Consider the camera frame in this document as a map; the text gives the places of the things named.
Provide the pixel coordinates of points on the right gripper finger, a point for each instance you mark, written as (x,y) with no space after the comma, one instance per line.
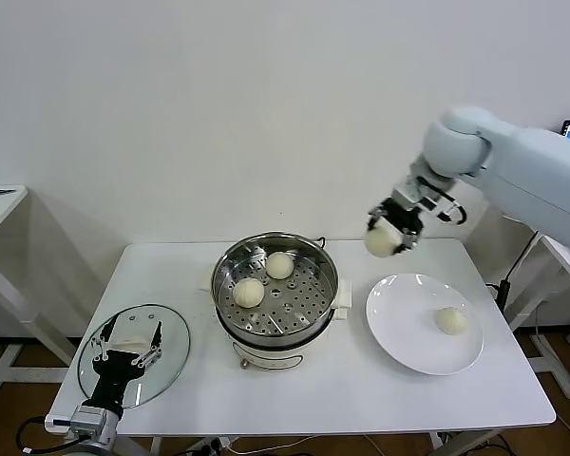
(410,239)
(372,221)

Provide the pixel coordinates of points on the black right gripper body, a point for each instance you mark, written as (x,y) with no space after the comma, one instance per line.
(404,216)

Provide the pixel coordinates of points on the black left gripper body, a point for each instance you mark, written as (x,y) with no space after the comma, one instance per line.
(113,382)

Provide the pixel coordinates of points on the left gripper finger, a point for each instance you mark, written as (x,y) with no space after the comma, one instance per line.
(156,349)
(100,347)

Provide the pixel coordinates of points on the round glass pot lid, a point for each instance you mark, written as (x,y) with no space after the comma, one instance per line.
(171,342)

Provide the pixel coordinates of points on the white steamed baozi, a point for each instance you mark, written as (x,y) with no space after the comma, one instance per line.
(279,265)
(452,321)
(382,241)
(248,292)

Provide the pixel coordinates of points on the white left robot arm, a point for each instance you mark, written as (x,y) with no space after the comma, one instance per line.
(107,430)

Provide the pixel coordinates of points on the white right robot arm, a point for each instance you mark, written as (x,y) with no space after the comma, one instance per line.
(527,161)

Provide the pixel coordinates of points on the perforated steel steamer basket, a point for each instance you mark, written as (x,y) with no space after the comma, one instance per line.
(313,294)

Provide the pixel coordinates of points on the stainless steel steamer pot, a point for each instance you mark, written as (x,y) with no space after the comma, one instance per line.
(275,356)

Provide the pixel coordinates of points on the white round plate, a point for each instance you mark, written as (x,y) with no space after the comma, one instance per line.
(394,313)

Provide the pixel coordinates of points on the white power strip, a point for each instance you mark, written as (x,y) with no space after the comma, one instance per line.
(214,444)

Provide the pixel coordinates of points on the white side table with laptop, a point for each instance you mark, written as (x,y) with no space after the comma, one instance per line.
(565,266)

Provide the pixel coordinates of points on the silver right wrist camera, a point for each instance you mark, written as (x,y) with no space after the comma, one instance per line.
(439,204)

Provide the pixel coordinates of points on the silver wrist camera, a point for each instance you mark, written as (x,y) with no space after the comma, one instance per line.
(439,204)
(88,418)

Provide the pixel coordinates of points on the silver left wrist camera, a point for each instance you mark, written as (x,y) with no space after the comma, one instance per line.
(88,418)

